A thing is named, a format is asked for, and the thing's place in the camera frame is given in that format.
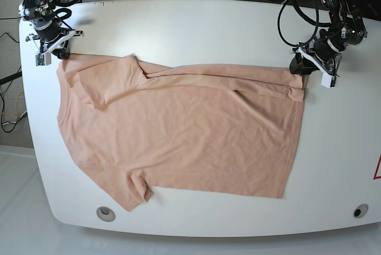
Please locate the right table cable grommet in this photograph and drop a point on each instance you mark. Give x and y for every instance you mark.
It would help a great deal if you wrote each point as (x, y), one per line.
(360, 211)

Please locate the peach pink T-shirt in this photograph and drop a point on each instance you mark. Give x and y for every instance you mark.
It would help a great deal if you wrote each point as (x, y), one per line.
(130, 125)

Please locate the red triangle warning sticker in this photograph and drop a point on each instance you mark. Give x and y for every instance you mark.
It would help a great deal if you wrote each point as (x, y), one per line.
(378, 169)

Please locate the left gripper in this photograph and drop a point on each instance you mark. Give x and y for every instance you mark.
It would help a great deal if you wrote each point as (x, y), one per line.
(323, 56)

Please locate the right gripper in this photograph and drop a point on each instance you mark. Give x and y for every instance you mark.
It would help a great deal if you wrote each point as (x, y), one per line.
(59, 46)

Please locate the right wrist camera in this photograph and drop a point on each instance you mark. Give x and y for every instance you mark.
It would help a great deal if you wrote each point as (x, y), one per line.
(43, 59)

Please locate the table cable grommet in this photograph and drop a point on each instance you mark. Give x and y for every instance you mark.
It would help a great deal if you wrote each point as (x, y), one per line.
(105, 214)
(360, 211)

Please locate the left table cable grommet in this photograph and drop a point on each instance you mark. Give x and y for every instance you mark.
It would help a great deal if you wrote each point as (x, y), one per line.
(105, 214)

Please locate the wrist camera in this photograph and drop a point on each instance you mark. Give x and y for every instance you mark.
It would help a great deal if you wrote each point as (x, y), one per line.
(43, 59)
(328, 81)

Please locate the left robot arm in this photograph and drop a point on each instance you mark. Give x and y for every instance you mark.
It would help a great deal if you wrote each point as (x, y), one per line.
(346, 25)

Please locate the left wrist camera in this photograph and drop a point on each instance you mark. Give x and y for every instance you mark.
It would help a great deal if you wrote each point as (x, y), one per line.
(328, 81)

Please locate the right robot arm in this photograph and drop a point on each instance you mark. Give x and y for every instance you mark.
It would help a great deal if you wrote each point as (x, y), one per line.
(47, 17)

